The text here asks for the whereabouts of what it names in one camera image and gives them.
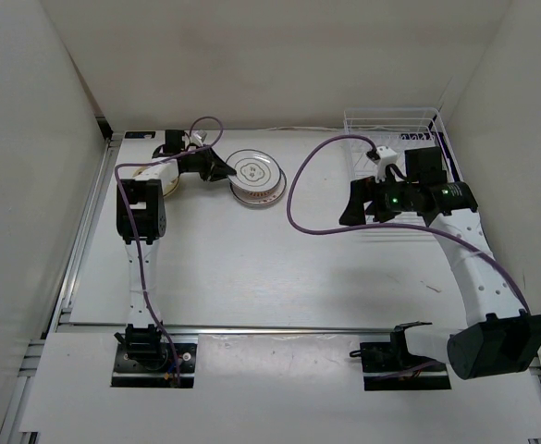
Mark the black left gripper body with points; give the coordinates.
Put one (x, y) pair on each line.
(200, 163)

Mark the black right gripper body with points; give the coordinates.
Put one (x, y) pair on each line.
(390, 199)

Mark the small cream printed plate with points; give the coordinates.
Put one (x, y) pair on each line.
(166, 176)

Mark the cream plate with orange pattern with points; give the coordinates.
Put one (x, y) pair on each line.
(261, 199)

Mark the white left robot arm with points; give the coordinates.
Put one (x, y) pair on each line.
(141, 224)

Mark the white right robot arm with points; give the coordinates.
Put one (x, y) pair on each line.
(501, 336)

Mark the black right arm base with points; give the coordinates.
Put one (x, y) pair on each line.
(384, 370)

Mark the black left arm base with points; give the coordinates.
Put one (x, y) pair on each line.
(160, 373)

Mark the black label sticker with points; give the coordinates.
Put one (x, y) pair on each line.
(141, 135)

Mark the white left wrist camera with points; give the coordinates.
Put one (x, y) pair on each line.
(198, 138)

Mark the white wire dish rack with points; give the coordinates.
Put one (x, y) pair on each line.
(394, 131)

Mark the aluminium frame rail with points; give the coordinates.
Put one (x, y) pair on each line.
(224, 330)

